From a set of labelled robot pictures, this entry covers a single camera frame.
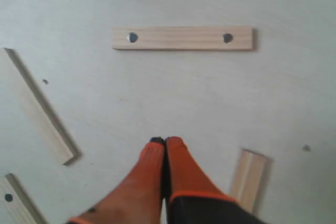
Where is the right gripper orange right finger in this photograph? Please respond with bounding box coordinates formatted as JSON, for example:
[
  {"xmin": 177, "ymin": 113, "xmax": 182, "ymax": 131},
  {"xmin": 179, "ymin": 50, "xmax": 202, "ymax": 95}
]
[{"xmin": 165, "ymin": 136, "xmax": 263, "ymax": 223}]

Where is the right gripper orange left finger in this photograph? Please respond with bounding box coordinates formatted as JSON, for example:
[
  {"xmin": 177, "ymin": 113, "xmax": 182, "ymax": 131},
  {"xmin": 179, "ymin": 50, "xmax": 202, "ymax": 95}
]
[{"xmin": 67, "ymin": 137, "xmax": 165, "ymax": 223}]

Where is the plain wooden stick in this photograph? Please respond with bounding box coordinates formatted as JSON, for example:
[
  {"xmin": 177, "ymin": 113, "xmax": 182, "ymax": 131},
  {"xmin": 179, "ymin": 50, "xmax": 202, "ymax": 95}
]
[
  {"xmin": 229, "ymin": 148, "xmax": 272, "ymax": 214},
  {"xmin": 1, "ymin": 48, "xmax": 80, "ymax": 166}
]

